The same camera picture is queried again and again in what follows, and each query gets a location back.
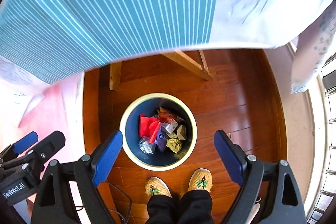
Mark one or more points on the yellow paper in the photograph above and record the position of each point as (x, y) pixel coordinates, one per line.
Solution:
(173, 143)

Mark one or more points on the wooden table legs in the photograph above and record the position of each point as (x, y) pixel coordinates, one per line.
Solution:
(164, 63)

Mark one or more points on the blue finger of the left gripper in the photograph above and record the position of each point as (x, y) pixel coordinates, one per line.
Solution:
(26, 142)
(47, 147)

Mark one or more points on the blue trash bin cream rim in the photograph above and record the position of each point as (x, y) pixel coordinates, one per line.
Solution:
(148, 105)

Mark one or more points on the clear plastic wrapper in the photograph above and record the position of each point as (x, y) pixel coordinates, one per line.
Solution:
(145, 146)

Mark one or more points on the right yellow knitted slipper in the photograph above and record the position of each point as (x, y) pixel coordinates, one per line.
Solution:
(201, 180)

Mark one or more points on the left yellow knitted slipper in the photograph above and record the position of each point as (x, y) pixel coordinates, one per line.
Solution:
(155, 186)

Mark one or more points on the yellow knitted slipper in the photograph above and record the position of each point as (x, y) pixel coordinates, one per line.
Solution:
(155, 186)
(201, 180)

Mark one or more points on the window metal grille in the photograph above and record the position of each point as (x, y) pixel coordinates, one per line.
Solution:
(320, 198)

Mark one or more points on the blue white patterned tablecloth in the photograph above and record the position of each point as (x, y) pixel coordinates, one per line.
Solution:
(50, 40)

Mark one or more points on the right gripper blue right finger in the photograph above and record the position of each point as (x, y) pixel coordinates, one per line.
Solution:
(232, 156)

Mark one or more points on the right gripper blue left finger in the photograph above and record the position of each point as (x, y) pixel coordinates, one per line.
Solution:
(105, 157)

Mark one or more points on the purple plastic bag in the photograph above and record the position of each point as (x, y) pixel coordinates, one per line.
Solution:
(161, 140)

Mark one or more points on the pink strawberry box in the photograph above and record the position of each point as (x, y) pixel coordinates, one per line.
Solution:
(169, 121)

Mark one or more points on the person left hand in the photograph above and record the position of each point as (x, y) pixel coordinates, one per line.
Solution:
(30, 204)

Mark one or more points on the red paper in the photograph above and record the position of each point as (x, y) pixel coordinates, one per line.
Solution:
(148, 127)

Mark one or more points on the beige paper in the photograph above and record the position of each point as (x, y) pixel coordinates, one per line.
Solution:
(181, 132)

